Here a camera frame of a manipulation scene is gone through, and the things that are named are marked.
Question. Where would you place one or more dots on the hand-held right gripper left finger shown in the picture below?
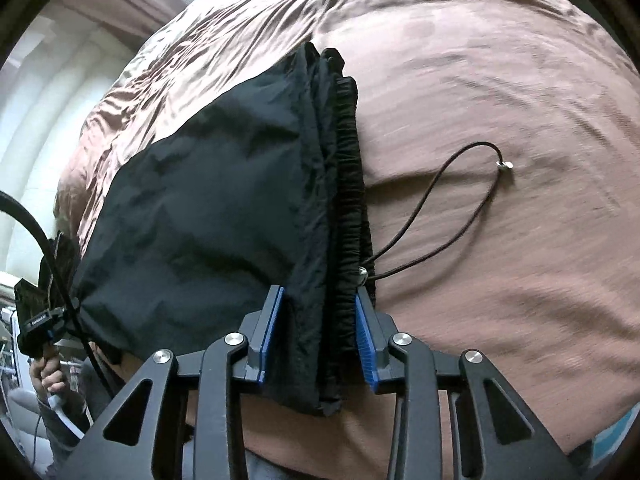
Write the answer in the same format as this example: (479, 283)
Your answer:
(277, 335)

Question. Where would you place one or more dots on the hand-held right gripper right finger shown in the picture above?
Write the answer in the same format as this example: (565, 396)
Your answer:
(367, 345)

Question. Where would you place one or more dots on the black pants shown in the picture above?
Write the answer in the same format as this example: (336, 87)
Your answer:
(200, 200)

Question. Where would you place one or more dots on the person's left hand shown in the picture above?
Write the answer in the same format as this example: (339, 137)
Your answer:
(47, 377)

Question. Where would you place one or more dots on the cream padded headboard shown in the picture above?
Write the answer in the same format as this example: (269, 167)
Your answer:
(45, 150)

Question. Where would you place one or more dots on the brown blanket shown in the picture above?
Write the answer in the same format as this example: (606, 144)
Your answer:
(475, 85)

